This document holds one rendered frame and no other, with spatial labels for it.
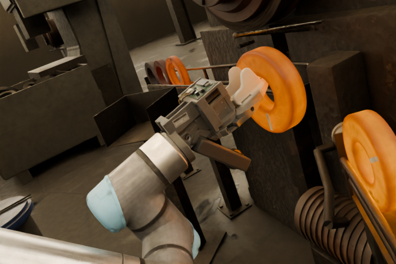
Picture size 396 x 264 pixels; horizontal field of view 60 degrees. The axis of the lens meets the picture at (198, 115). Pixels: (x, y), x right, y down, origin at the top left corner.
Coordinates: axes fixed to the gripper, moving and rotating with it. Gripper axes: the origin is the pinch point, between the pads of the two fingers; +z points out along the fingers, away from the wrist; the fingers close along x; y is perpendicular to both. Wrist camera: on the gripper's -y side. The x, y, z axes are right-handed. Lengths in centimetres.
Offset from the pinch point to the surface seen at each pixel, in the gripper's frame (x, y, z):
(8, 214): 105, -24, -77
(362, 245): -12.1, -32.4, -5.6
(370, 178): -15.7, -17.1, -0.8
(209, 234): 75, -82, -21
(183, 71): 92, -20, 18
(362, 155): -13.0, -15.3, 1.6
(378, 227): -22.8, -14.9, -8.7
